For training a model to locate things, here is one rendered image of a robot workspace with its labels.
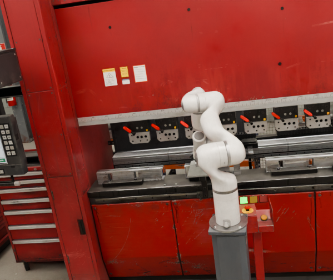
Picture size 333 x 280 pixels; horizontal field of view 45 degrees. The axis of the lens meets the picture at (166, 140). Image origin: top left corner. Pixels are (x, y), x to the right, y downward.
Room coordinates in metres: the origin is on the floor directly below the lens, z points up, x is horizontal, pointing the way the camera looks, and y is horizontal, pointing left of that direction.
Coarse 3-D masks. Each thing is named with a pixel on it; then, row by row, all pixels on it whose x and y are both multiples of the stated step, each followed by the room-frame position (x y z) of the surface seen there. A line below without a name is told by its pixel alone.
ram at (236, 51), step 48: (144, 0) 2.67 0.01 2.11; (192, 0) 2.61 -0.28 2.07; (240, 0) 2.56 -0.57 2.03; (288, 0) 2.51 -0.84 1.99; (96, 48) 2.74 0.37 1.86; (144, 48) 2.68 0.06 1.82; (192, 48) 2.62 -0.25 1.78; (240, 48) 2.57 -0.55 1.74; (288, 48) 2.51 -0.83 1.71; (96, 96) 2.75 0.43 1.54; (144, 96) 2.69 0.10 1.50; (240, 96) 2.57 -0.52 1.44; (288, 96) 2.52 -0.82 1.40
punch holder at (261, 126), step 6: (264, 108) 2.54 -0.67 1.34; (246, 114) 2.57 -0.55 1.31; (252, 114) 2.56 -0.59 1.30; (258, 114) 2.55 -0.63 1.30; (264, 114) 2.54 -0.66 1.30; (252, 120) 2.56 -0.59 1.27; (258, 120) 2.55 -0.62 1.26; (264, 120) 2.54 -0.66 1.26; (246, 126) 2.56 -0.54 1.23; (252, 126) 2.55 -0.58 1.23; (258, 126) 2.56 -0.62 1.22; (264, 126) 2.54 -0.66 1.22; (246, 132) 2.56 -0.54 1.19; (252, 132) 2.56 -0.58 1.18; (258, 132) 2.55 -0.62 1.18; (264, 132) 2.54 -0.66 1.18
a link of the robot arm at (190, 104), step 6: (192, 90) 2.25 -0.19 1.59; (198, 90) 2.19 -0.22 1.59; (186, 96) 2.10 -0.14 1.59; (192, 96) 2.08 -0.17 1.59; (186, 102) 2.06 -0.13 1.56; (192, 102) 2.06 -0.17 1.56; (198, 102) 2.06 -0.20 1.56; (186, 108) 2.06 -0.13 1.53; (192, 108) 2.06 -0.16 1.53; (198, 108) 2.06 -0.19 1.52
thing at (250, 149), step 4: (244, 140) 2.84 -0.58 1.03; (248, 140) 2.83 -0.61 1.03; (252, 140) 2.82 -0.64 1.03; (256, 140) 2.84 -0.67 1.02; (244, 144) 2.79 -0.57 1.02; (248, 144) 2.78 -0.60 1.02; (252, 144) 2.78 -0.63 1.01; (256, 144) 2.77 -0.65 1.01; (248, 148) 2.73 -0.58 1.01; (252, 148) 2.72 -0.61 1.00; (248, 152) 2.66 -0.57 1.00; (252, 152) 2.65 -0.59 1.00
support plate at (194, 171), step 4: (192, 164) 2.59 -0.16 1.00; (192, 168) 2.52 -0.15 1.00; (196, 168) 2.51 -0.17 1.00; (200, 168) 2.50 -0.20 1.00; (188, 172) 2.46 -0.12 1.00; (192, 172) 2.45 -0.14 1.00; (196, 172) 2.45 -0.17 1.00; (200, 172) 2.44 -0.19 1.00; (204, 172) 2.43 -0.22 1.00; (188, 176) 2.40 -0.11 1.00; (192, 176) 2.40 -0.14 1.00; (196, 176) 2.39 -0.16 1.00; (200, 176) 2.39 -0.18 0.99; (204, 176) 2.38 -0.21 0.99
